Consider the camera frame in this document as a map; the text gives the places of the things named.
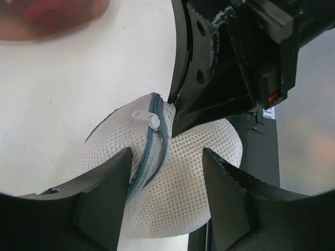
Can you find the pink translucent plastic tub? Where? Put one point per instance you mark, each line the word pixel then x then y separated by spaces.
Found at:
pixel 31 20

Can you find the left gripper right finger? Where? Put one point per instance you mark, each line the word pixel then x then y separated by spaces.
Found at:
pixel 250 214

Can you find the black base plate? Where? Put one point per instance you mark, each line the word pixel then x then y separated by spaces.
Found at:
pixel 258 133

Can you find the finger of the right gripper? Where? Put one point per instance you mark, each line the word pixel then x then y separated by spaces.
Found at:
pixel 184 45
pixel 218 82

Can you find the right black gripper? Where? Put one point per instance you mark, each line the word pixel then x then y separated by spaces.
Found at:
pixel 274 32

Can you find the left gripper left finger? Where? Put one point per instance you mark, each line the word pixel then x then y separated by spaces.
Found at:
pixel 84 213

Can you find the white mesh laundry bag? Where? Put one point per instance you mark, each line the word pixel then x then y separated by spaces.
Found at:
pixel 166 195

